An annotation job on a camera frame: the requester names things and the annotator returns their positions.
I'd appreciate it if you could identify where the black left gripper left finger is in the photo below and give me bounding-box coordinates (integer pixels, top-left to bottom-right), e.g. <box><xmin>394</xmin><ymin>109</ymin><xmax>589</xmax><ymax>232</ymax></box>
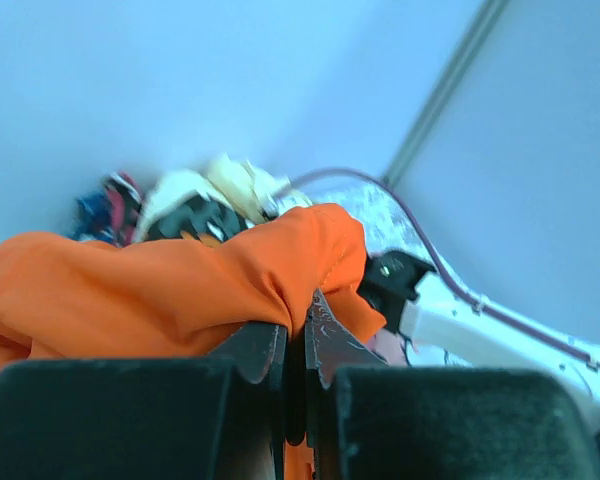
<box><xmin>0</xmin><ymin>322</ymin><xmax>287</xmax><ymax>479</ymax></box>

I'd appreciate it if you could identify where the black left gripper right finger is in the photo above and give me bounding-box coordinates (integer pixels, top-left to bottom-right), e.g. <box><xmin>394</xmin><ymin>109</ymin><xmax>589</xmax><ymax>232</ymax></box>
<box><xmin>304</xmin><ymin>293</ymin><xmax>600</xmax><ymax>479</ymax></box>

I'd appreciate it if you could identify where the orange black patterned cloth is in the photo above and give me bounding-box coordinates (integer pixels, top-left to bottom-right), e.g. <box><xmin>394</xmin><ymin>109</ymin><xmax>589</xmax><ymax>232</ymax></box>
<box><xmin>0</xmin><ymin>192</ymin><xmax>387</xmax><ymax>480</ymax></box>

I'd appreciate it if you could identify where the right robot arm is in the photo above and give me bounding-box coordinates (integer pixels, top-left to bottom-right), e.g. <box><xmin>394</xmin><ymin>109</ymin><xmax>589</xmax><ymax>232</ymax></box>
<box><xmin>358</xmin><ymin>250</ymin><xmax>600</xmax><ymax>433</ymax></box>

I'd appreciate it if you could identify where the pink patterned cloth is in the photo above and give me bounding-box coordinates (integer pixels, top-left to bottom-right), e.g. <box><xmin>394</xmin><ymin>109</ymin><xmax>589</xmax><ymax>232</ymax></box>
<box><xmin>366</xmin><ymin>329</ymin><xmax>412</xmax><ymax>368</ymax></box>

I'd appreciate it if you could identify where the cream cloth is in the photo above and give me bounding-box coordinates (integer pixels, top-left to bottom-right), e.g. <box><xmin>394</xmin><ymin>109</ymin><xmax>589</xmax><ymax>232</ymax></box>
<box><xmin>133</xmin><ymin>154</ymin><xmax>312</xmax><ymax>246</ymax></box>

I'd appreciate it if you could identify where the floral table mat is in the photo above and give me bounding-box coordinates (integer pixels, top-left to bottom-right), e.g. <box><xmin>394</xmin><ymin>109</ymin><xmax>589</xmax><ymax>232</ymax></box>
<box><xmin>273</xmin><ymin>169</ymin><xmax>433</xmax><ymax>264</ymax></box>

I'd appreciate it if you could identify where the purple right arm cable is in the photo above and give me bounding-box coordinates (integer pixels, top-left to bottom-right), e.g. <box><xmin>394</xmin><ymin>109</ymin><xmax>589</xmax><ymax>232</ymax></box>
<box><xmin>284</xmin><ymin>167</ymin><xmax>600</xmax><ymax>374</ymax></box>

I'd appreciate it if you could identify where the right aluminium frame post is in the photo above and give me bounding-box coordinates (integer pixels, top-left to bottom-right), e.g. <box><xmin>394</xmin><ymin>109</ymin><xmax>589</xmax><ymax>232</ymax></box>
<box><xmin>382</xmin><ymin>0</ymin><xmax>509</xmax><ymax>188</ymax></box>

